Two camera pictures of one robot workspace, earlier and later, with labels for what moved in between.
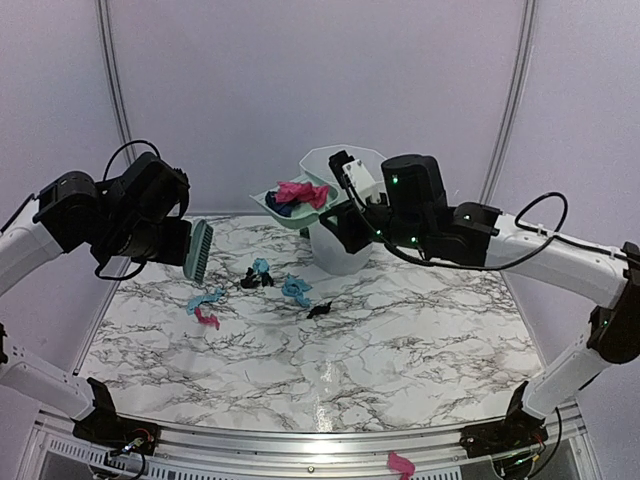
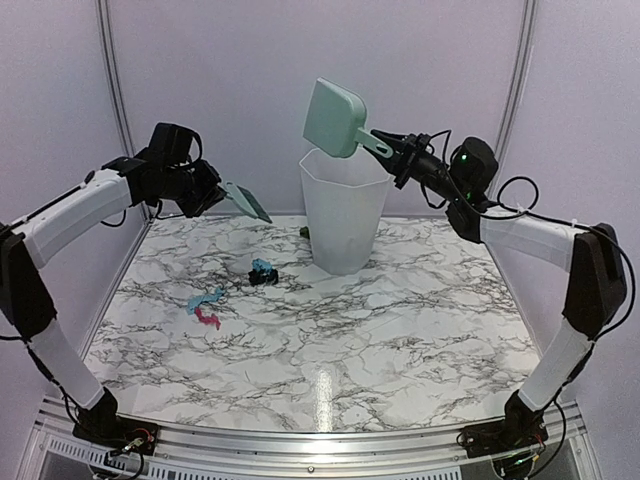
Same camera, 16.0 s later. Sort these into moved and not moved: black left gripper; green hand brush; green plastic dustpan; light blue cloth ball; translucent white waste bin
Moved: black left gripper; green hand brush; green plastic dustpan
Not moved: translucent white waste bin; light blue cloth ball
